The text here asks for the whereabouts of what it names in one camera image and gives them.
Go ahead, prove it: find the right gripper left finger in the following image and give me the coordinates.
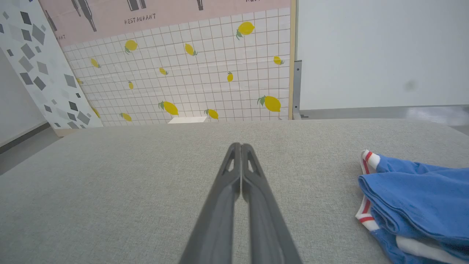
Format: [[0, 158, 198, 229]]
[[180, 142, 242, 264]]

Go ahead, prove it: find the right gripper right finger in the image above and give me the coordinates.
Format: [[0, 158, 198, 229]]
[[241, 143, 303, 264]]

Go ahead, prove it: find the blue white red-striped garment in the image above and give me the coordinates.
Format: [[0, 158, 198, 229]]
[[355, 150, 469, 264]]

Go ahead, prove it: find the white cardboard box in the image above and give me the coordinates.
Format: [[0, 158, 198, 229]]
[[168, 117, 208, 124]]

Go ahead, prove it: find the lemon tile print backdrop panel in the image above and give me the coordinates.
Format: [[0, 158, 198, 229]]
[[38, 0, 296, 127]]

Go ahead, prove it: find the terrazzo print backdrop panel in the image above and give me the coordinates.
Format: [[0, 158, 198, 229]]
[[0, 0, 104, 137]]

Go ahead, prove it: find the grey metal panel bracket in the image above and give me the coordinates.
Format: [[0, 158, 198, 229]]
[[292, 60, 309, 120]]

